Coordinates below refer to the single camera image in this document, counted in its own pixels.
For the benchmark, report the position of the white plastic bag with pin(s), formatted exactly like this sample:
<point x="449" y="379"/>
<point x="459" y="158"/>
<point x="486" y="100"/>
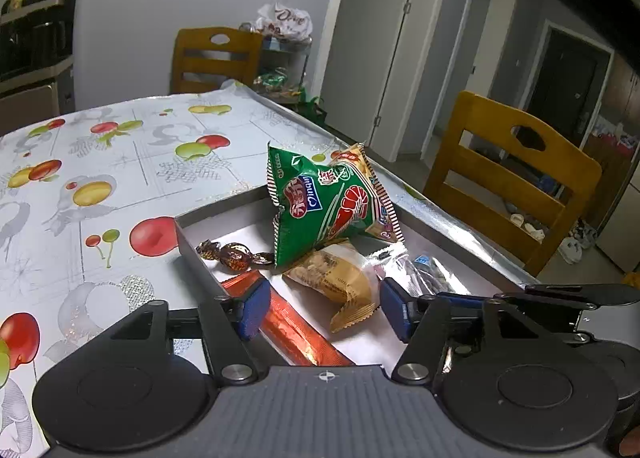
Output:
<point x="287" y="21"/>

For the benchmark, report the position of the grey shallow box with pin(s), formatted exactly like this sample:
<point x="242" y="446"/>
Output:
<point x="192" y="245"/>

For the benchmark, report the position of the black door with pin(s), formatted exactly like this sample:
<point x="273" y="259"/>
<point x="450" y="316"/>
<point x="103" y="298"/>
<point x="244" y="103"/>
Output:
<point x="565" y="83"/>

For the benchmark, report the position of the fruit print tablecloth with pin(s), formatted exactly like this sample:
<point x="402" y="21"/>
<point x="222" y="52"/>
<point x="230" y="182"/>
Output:
<point x="100" y="163"/>

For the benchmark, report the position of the small twist-wrapped candy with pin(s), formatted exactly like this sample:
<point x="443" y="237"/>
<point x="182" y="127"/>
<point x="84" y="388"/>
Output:
<point x="234" y="256"/>

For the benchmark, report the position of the metal storage rack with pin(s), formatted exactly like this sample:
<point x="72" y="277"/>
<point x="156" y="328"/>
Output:
<point x="295" y="63"/>

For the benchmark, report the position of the wooden chair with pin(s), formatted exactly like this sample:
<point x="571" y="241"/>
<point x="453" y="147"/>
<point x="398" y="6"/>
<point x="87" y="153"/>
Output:
<point x="200" y="68"/>
<point x="480" y="188"/>

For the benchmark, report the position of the yellow pastry packet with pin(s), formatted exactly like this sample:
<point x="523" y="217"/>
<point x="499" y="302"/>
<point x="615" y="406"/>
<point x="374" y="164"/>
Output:
<point x="330" y="273"/>

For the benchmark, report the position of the green foil packets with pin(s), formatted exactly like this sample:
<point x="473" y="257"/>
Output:
<point x="272" y="79"/>

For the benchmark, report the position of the green shrimp chips bag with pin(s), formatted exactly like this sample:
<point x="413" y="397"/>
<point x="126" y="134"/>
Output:
<point x="330" y="208"/>

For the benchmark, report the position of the clear nut packet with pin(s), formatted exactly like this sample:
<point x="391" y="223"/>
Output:
<point x="425" y="273"/>

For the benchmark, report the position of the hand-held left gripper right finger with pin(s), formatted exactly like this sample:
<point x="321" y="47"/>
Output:
<point x="395" y="310"/>

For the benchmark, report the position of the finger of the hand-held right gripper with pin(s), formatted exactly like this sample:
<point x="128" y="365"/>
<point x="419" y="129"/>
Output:
<point x="462" y="299"/>
<point x="600" y="294"/>

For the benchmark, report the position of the white shoe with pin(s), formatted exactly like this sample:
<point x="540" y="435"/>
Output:
<point x="570" y="249"/>
<point x="527" y="227"/>

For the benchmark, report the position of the red snack stick packet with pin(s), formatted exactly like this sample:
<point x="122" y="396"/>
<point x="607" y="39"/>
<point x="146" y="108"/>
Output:
<point x="295" y="333"/>

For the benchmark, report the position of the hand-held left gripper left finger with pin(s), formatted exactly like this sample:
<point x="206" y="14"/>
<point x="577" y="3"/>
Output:
<point x="255" y="310"/>

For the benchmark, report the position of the white double door cabinet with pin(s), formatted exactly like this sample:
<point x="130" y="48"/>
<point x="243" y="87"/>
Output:
<point x="375" y="63"/>

